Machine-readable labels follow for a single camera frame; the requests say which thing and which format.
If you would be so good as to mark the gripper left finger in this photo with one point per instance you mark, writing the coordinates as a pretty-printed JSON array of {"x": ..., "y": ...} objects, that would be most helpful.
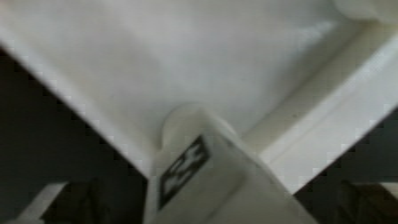
[{"x": 68, "y": 204}]

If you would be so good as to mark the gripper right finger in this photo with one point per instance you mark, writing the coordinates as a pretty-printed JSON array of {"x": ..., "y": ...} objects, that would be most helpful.
[{"x": 367, "y": 203}]

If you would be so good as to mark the white table leg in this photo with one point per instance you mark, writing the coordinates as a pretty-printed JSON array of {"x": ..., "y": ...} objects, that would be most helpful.
[{"x": 212, "y": 185}]

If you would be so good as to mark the white square table top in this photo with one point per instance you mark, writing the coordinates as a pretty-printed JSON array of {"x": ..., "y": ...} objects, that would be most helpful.
[{"x": 287, "y": 62}]

